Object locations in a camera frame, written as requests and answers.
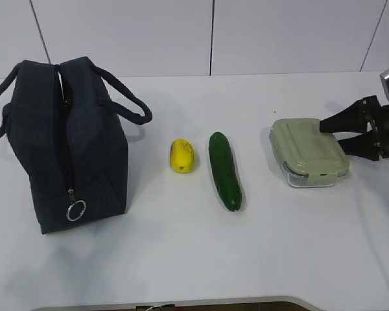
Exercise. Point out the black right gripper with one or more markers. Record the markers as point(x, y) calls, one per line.
point(355, 119)

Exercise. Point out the glass container with green lid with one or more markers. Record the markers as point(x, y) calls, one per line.
point(307, 157)

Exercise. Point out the green cucumber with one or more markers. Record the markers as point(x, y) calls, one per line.
point(223, 171)

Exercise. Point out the yellow lemon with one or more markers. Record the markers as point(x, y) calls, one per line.
point(182, 156)

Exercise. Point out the dark navy lunch bag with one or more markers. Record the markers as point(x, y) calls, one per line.
point(63, 123)

